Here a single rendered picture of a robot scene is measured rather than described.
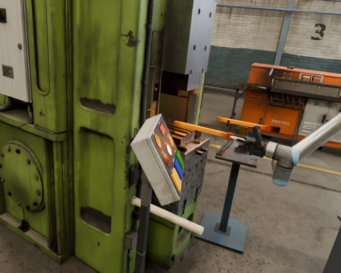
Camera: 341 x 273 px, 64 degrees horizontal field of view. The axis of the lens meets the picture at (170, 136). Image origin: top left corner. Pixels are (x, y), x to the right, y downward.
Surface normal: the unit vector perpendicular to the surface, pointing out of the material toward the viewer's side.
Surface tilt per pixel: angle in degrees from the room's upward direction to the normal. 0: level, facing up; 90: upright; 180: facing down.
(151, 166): 90
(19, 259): 0
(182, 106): 90
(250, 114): 90
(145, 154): 90
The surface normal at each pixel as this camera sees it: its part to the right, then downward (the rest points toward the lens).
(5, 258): 0.11, -0.93
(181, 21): -0.50, 0.25
